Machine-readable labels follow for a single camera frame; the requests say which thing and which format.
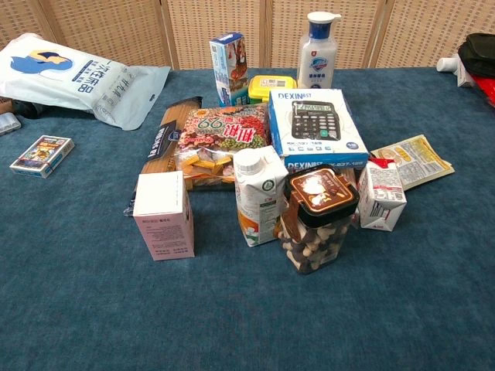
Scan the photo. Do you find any tall blue printed box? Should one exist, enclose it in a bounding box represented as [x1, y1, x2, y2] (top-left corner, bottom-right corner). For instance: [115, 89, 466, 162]
[209, 32, 250, 108]

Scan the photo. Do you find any white blue soap bottle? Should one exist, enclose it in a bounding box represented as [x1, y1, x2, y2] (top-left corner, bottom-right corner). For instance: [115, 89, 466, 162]
[296, 11, 343, 90]

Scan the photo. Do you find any dark object under bag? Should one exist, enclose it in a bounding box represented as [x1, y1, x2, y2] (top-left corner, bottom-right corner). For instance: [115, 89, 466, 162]
[10, 99, 51, 119]

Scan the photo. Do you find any red fabric item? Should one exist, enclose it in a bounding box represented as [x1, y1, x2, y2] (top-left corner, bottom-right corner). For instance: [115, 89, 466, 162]
[472, 75, 495, 108]

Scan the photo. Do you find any white cylinder object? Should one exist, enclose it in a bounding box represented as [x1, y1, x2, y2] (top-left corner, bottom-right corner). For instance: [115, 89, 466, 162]
[436, 56, 461, 73]

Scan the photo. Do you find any pink white carton box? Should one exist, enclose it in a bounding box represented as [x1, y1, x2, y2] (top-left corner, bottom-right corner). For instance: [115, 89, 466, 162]
[132, 170, 196, 262]

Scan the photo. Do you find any clear biscuit jar brown lid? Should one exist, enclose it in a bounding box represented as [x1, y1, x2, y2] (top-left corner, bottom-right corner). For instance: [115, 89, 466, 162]
[274, 166, 361, 276]

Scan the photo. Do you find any yellow printed snack packet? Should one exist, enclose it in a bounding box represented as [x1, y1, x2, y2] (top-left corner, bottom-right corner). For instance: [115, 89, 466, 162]
[370, 134, 456, 191]

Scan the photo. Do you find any white red milk carton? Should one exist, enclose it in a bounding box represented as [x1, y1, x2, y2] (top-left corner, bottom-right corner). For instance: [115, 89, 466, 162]
[356, 158, 408, 233]

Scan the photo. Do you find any black bag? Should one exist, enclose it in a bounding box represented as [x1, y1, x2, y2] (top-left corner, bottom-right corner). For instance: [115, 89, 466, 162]
[457, 32, 495, 78]

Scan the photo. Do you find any yellow green lidded container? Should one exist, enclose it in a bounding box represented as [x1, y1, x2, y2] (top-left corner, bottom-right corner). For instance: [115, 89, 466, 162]
[247, 75, 299, 105]

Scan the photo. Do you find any small playing card box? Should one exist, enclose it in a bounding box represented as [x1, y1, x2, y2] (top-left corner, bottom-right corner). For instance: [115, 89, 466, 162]
[9, 134, 76, 179]

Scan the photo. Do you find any blue white calculator box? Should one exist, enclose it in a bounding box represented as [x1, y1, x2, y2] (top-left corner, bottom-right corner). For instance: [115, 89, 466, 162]
[268, 88, 370, 173]

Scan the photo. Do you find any blue table cloth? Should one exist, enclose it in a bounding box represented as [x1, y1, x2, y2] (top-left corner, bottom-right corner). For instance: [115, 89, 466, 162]
[0, 67, 495, 371]

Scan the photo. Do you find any mixed grain snack bag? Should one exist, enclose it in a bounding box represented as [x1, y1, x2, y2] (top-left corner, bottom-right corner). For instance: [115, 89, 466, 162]
[174, 104, 271, 192]

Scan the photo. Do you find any spaghetti pasta package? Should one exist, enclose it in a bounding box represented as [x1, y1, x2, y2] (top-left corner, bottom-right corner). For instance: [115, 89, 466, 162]
[123, 96, 204, 217]

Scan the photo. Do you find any white green drink carton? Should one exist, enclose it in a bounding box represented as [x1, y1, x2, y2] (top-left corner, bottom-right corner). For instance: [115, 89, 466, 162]
[233, 145, 290, 248]

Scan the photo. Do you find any wooden woven folding screen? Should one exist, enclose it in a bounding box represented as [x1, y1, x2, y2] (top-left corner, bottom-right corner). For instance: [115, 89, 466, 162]
[0, 0, 495, 70]

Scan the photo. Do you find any clear plastic battery case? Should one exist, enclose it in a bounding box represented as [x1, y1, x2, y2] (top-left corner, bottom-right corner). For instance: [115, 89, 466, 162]
[0, 113, 22, 137]

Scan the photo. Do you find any white blue plastic bag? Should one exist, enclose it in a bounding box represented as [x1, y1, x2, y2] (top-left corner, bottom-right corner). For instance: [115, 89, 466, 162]
[0, 32, 172, 131]

